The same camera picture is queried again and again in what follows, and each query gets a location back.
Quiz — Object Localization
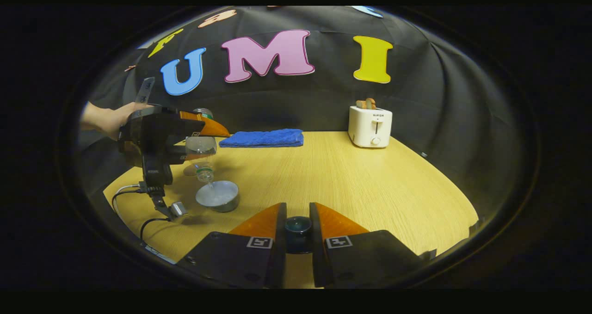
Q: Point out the dark teal teacup lid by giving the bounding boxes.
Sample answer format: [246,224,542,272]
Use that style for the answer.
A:
[284,215,314,254]

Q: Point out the grey teacup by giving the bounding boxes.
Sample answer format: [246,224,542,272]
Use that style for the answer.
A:
[195,180,240,213]

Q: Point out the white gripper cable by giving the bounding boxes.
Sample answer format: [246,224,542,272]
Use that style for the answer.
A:
[112,183,148,213]

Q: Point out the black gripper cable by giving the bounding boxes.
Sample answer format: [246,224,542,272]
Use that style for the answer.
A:
[140,217,173,240]

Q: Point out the clear plastic water bottle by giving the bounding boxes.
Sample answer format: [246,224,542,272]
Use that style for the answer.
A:
[184,107,218,188]

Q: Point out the black backdrop cloth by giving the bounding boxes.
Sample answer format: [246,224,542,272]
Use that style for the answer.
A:
[76,6,539,222]

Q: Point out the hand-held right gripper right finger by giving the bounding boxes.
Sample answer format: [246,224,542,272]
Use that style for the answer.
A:
[309,202,428,289]

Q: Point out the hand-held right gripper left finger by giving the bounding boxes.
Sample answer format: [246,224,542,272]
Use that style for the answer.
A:
[176,203,288,289]

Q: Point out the white toaster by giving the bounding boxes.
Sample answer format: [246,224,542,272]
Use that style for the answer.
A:
[348,105,393,148]

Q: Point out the folded blue towel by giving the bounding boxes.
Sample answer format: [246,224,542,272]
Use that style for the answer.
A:
[219,129,304,148]

